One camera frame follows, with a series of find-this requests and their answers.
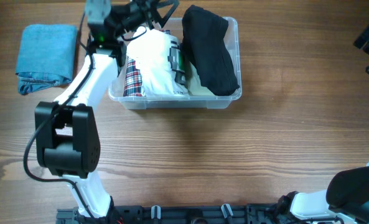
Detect red navy plaid shirt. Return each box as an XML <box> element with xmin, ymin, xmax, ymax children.
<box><xmin>123</xmin><ymin>27</ymin><xmax>175</xmax><ymax>96</ymax></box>

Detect cream cloth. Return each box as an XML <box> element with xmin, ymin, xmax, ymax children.
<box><xmin>184</xmin><ymin>60</ymin><xmax>214</xmax><ymax>96</ymax></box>

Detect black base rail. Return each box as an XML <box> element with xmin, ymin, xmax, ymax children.
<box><xmin>55</xmin><ymin>203</ymin><xmax>297</xmax><ymax>224</ymax></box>

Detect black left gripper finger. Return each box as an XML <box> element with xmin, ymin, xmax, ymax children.
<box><xmin>139</xmin><ymin>0</ymin><xmax>158</xmax><ymax>30</ymax></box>
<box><xmin>154</xmin><ymin>0</ymin><xmax>179</xmax><ymax>27</ymax></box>

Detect white printed t-shirt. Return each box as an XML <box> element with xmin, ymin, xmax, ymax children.
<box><xmin>127</xmin><ymin>26</ymin><xmax>189</xmax><ymax>97</ymax></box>

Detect clear plastic storage bin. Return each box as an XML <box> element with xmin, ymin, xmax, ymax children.
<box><xmin>108</xmin><ymin>17</ymin><xmax>243</xmax><ymax>110</ymax></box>

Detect black garment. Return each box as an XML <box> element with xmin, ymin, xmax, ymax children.
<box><xmin>181</xmin><ymin>5</ymin><xmax>240</xmax><ymax>96</ymax></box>

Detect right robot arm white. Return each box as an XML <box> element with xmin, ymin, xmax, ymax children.
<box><xmin>289</xmin><ymin>162</ymin><xmax>369</xmax><ymax>223</ymax></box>

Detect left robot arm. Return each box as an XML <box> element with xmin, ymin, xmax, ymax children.
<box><xmin>23</xmin><ymin>0</ymin><xmax>179</xmax><ymax>223</ymax></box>

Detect black camera cable left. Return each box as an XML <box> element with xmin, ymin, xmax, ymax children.
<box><xmin>22</xmin><ymin>12</ymin><xmax>147</xmax><ymax>224</ymax></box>

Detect blue denim jeans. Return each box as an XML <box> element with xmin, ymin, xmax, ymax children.
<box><xmin>16</xmin><ymin>24</ymin><xmax>78</xmax><ymax>95</ymax></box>

